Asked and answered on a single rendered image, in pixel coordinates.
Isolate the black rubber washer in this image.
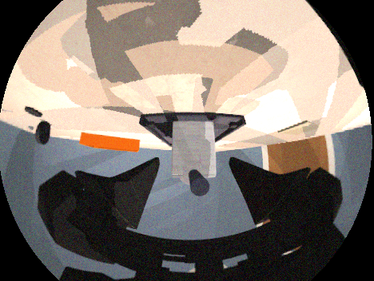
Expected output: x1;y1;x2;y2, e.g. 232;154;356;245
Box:
23;106;42;118

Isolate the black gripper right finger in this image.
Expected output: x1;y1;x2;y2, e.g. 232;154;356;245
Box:
229;157;312;225

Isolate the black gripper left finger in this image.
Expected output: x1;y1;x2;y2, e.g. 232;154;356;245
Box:
75;157;160;230

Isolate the grey metal shaft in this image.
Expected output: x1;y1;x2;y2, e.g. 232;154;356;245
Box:
188;169;210;196

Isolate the black disc with centre hole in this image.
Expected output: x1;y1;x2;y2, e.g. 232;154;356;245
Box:
36;121;51;144

